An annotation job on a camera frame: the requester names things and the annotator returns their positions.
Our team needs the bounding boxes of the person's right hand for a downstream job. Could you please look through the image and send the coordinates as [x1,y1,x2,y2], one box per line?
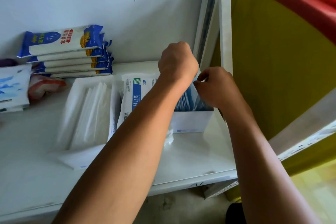
[193,67,246,113]

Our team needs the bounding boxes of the person's left hand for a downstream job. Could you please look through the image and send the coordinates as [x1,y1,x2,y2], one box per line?
[157,42,199,88]

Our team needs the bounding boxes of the blue mask packet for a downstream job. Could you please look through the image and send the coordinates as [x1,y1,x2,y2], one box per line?
[192,81,210,111]

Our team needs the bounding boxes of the person's right forearm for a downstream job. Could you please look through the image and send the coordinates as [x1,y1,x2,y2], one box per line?
[217,101,324,224]

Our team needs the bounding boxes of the person's left forearm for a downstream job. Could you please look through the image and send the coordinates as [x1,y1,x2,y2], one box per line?
[52,73,190,224]

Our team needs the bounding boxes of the row of blue packets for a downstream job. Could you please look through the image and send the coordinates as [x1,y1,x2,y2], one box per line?
[174,81,214,113]

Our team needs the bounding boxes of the clear plastic wrapper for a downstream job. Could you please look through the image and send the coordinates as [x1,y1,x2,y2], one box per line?
[163,124,175,149]

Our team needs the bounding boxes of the white blue-striped mask pack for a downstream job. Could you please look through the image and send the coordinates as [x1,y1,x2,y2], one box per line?
[116,72,174,151]

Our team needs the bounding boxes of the row of white packets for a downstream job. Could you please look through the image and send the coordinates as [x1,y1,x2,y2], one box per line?
[56,82,117,151]

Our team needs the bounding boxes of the blue white yellow-print bag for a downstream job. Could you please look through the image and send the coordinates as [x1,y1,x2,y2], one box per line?
[35,57,114,74]
[27,41,109,63]
[34,52,112,69]
[48,67,113,78]
[17,24,104,58]

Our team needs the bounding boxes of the black shoe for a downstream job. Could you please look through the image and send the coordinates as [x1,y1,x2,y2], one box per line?
[225,201,248,224]

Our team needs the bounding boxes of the large white open box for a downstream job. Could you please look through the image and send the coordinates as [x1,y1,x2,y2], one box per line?
[48,75,122,171]

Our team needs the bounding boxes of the red white plastic packet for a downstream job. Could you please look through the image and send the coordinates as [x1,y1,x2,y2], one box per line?
[28,72,67,104]

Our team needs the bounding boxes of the white light-blue pack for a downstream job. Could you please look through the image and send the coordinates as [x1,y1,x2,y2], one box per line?
[0,64,32,113]

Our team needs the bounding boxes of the white metal shelf post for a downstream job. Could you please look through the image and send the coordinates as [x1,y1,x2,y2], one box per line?
[192,0,233,122]

